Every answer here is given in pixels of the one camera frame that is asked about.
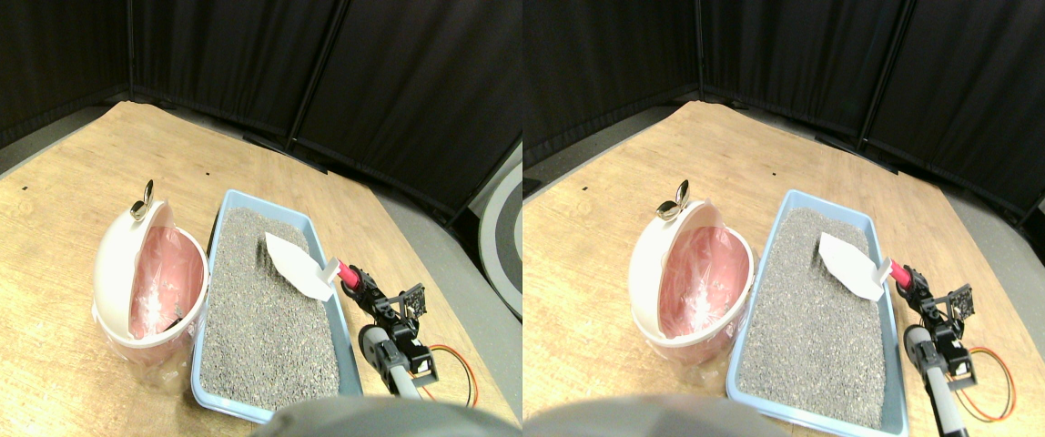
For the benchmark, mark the white bin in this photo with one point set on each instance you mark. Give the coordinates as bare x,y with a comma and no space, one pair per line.
113,273
650,273

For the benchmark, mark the round grey white target board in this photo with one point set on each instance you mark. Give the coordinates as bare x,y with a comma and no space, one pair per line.
502,237

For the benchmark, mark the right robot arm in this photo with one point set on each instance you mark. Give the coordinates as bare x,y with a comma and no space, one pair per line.
918,344
375,341

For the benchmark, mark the black curtain stand foot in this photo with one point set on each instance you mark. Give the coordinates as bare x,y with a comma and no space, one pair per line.
268,144
837,144

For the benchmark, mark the black bracket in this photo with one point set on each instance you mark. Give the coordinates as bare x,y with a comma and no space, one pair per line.
959,300
411,300

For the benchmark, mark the blue litter tray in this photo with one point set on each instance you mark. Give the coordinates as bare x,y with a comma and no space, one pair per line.
258,328
805,337

